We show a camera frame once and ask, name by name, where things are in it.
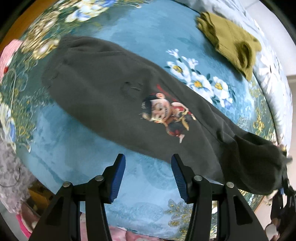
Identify dark grey pants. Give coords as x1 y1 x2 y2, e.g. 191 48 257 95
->
42 35 288 195

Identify grey fluffy fabric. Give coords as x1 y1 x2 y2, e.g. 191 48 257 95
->
0 131 36 213

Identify teal floral bed blanket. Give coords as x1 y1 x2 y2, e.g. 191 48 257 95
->
0 0 284 241

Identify olive green knit sweater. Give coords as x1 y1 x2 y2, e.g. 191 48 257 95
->
196 12 262 81

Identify pink garment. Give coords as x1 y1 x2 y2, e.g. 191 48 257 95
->
0 39 23 81

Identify light blue floral quilt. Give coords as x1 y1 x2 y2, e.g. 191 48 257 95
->
176 0 293 149

